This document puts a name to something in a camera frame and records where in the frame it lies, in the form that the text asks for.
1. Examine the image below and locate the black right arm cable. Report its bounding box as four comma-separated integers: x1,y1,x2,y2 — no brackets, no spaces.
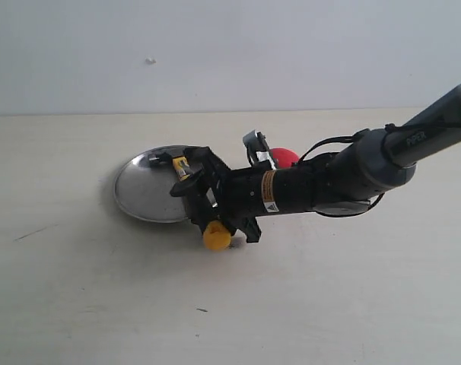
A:
298,129,399,164

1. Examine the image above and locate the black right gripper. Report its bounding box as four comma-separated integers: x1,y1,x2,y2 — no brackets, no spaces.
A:
170,147,267,243

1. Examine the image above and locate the round stainless steel plate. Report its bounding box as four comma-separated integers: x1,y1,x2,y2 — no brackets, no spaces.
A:
113,144,189,224

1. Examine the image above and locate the red dome push button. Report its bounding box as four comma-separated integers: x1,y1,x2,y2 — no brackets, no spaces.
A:
270,148,300,169

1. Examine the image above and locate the yellow black claw hammer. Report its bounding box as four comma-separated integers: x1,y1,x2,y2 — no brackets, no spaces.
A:
148,152,232,251

